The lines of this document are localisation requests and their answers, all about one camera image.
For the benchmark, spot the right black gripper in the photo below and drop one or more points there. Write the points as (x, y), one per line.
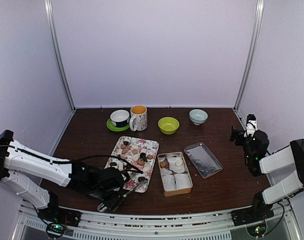
(234, 132)

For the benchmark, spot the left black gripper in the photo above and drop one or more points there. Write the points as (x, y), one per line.
(110, 203)

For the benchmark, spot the bear print tin lid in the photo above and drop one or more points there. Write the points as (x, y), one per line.
(203, 159)

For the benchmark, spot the ridged caramel chocolate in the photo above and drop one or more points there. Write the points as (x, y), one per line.
(164, 164)

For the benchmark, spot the white round chocolate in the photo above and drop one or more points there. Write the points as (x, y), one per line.
(179, 163)

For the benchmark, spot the metal tongs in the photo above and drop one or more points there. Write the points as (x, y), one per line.
(133, 180)

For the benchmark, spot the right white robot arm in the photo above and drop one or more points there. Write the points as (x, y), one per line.
(287, 161)

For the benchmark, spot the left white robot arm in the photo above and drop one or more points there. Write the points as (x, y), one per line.
(17, 160)

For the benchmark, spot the white oval chocolate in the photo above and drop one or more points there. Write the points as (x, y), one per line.
(147, 169)

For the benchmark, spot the tan chocolate tin box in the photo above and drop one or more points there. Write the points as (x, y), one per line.
(165, 171)

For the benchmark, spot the floral rectangular tray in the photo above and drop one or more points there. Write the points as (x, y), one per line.
(131, 153)

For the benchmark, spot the light blue bowl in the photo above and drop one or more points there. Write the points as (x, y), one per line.
(198, 116)

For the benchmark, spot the green saucer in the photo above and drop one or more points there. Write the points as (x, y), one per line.
(113, 128)

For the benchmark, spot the white paper cup liner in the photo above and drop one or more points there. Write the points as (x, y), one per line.
(172, 164)
(182, 181)
(169, 182)

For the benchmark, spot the white cup with dark band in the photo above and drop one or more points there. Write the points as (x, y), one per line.
(120, 118)

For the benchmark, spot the green bowl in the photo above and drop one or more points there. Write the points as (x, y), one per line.
(168, 125)

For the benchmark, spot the white mug orange inside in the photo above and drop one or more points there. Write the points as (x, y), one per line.
(139, 118)

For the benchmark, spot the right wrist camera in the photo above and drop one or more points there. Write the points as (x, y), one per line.
(251, 125)

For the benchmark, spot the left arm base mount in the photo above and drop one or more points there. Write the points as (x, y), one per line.
(60, 215)

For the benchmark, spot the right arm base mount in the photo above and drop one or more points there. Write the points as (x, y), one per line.
(251, 215)

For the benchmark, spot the front aluminium rail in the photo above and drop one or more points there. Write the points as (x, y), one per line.
(215, 225)

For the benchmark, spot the right aluminium frame post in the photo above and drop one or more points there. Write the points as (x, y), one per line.
(256, 30)

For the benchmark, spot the aluminium frame post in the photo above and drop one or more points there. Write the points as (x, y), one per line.
(57, 53)
(256, 30)

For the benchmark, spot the left aluminium frame post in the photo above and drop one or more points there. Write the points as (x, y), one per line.
(57, 53)

